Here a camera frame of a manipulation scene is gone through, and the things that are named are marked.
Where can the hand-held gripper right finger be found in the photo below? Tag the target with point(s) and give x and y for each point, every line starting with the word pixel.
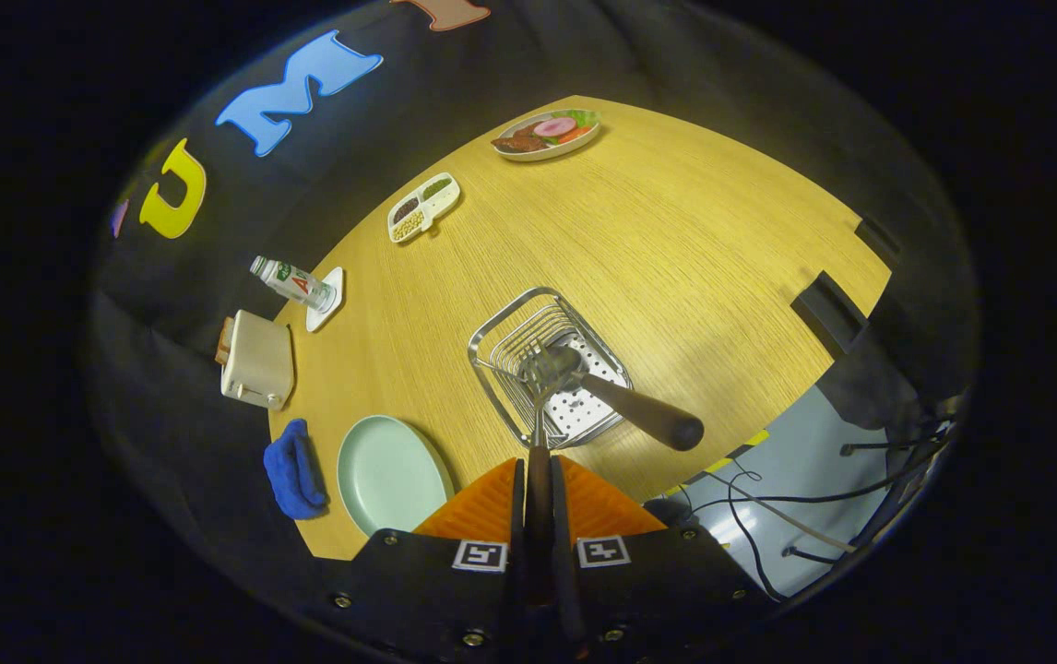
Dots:
pixel 558 516

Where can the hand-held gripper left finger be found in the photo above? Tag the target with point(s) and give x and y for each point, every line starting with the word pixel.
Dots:
pixel 517 516

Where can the pale green plate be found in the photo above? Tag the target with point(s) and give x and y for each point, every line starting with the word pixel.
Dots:
pixel 390 475

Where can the blue folded towel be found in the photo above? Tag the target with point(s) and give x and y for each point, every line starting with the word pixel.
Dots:
pixel 293 470

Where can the white square coaster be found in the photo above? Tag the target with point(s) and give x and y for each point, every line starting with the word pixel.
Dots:
pixel 326 309

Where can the white toaster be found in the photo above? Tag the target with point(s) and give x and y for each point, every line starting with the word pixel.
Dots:
pixel 259 364

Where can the white divided snack tray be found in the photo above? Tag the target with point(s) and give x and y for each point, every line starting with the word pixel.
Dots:
pixel 422 207

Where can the small white drink bottle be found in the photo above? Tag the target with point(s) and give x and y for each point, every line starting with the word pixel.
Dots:
pixel 293 283

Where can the brown toast slices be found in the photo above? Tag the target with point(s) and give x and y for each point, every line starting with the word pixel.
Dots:
pixel 225 341

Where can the white plate with food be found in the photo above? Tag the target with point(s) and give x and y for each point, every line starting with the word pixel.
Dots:
pixel 542 134

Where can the black table bracket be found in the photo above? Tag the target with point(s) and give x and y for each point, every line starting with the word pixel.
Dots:
pixel 879 242
pixel 828 314

